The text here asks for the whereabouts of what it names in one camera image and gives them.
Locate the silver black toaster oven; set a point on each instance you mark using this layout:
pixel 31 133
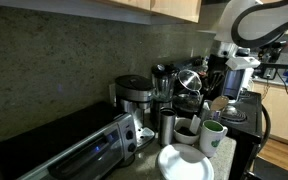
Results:
pixel 67 146

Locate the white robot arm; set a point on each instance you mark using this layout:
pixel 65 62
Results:
pixel 257 20

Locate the steel coffee maker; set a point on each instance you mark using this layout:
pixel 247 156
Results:
pixel 134 93

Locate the wooden slotted spatula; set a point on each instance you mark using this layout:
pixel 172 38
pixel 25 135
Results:
pixel 219 102

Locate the wooden lower cabinets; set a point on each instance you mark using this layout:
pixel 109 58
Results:
pixel 284 113

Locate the white plate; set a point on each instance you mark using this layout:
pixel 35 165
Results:
pixel 184 163

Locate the steel travel mug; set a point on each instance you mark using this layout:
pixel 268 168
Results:
pixel 167 128

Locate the white bowl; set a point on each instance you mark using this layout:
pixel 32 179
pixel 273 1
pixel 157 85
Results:
pixel 184 140

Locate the dark bowl contents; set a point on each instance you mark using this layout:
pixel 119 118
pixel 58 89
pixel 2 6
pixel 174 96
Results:
pixel 184 131

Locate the wooden upper cabinet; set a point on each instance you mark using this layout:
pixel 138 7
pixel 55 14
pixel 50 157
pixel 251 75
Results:
pixel 170 8

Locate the coil stove burner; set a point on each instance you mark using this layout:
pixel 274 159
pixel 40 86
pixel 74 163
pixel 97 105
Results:
pixel 234 115

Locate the glass carafe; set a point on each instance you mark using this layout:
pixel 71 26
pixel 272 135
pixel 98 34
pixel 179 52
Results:
pixel 185 105

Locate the perforated steel utensil holder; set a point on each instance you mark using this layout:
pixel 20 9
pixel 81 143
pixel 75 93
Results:
pixel 214 116

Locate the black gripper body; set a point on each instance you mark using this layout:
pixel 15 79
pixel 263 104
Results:
pixel 219 65

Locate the black electric stove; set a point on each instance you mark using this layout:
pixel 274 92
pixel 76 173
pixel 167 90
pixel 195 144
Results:
pixel 249 120

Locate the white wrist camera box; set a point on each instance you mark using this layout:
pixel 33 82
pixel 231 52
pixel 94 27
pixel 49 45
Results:
pixel 242 62

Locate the white mug green inside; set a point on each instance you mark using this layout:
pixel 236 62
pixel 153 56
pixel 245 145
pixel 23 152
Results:
pixel 212 141

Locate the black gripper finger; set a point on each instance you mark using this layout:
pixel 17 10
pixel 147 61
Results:
pixel 220 81
pixel 212 86

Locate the black glass blender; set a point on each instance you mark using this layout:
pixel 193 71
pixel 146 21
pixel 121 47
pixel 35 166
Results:
pixel 162 86

